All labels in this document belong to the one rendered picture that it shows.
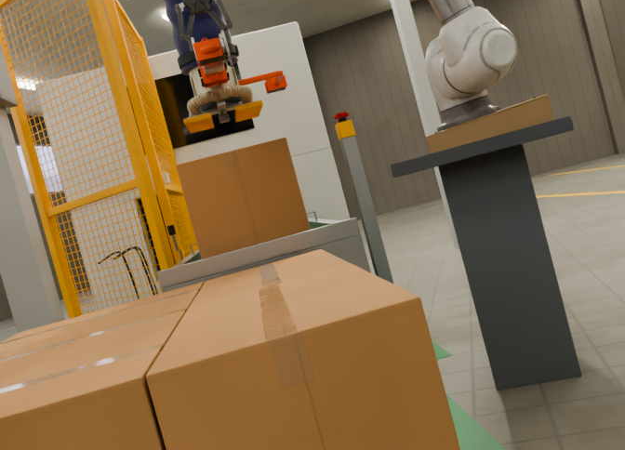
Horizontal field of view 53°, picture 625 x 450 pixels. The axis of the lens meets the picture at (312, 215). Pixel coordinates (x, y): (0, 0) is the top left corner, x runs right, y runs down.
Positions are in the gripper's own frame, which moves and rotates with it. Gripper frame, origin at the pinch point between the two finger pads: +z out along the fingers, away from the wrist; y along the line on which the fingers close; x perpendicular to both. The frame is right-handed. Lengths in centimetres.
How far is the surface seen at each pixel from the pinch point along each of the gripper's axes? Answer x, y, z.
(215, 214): -40, 13, 45
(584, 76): -945, -682, -38
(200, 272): -31, 23, 63
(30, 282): -99, 100, 52
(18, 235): -99, 100, 31
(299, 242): -31, -12, 62
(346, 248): -31, -27, 69
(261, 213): -40, -2, 49
